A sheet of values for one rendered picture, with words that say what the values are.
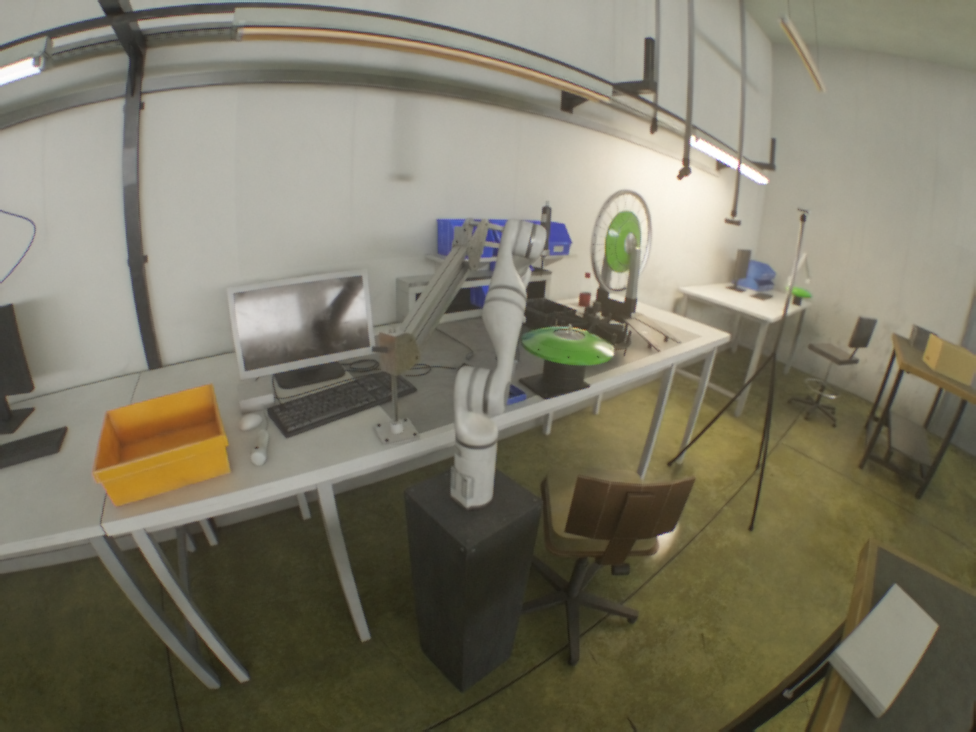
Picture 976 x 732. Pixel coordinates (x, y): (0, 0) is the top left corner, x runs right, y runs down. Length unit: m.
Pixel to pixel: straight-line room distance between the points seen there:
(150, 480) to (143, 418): 0.29
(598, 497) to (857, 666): 0.72
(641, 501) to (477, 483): 0.41
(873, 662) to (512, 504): 0.83
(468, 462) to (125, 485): 0.80
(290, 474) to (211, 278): 1.01
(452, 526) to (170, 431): 0.85
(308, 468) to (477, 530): 0.42
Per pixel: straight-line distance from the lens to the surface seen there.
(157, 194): 1.78
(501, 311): 0.87
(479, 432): 0.85
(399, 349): 0.97
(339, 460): 1.02
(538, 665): 1.69
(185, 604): 1.36
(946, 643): 1.04
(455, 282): 1.12
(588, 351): 1.28
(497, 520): 0.95
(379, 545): 2.04
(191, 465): 1.04
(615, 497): 1.05
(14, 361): 1.72
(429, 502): 0.98
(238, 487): 1.01
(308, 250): 1.81
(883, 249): 5.60
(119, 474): 1.04
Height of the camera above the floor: 1.52
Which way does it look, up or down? 24 degrees down
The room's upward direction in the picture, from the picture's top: 4 degrees clockwise
